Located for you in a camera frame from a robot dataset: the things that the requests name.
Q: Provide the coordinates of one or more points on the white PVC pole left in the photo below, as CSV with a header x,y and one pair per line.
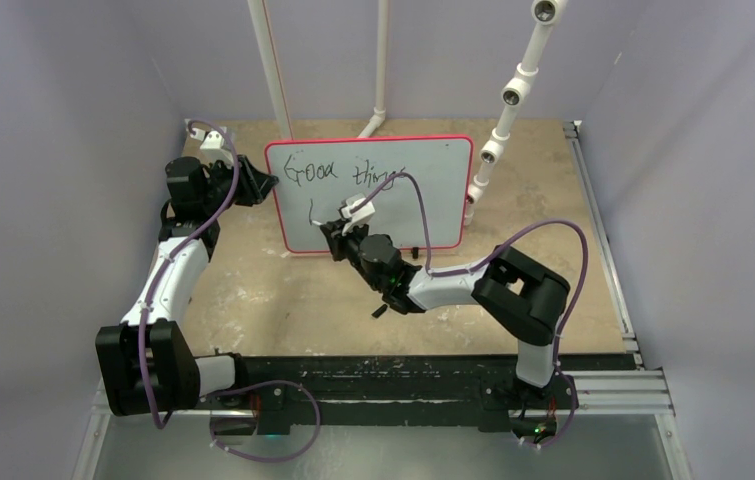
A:
x,y
264,36

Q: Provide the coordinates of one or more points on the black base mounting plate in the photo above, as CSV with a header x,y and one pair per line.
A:
x,y
477,391

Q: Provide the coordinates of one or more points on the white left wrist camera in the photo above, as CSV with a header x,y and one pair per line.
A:
x,y
213,146

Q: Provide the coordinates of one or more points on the aluminium frame rail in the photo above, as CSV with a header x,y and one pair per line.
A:
x,y
624,429

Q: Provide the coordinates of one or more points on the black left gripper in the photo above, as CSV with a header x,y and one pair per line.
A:
x,y
254,185

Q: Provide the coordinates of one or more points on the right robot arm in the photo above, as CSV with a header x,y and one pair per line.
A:
x,y
529,300

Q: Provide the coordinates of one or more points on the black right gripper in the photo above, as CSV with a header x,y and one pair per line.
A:
x,y
338,241

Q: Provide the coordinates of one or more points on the pink-framed whiteboard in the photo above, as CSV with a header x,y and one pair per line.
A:
x,y
425,179

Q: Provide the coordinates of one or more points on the white PVC pole middle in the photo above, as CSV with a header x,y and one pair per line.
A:
x,y
379,109

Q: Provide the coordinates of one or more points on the right side aluminium rail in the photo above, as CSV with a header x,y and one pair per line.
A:
x,y
571,130

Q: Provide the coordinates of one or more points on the white PVC pole with fittings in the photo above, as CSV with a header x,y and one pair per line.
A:
x,y
547,14

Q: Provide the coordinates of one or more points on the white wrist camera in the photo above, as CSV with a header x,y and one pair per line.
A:
x,y
356,211
213,146

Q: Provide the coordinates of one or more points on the black marker cap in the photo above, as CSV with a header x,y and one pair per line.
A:
x,y
379,311

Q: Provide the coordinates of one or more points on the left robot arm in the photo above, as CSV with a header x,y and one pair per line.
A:
x,y
146,364

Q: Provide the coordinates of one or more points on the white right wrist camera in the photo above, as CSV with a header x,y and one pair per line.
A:
x,y
356,211

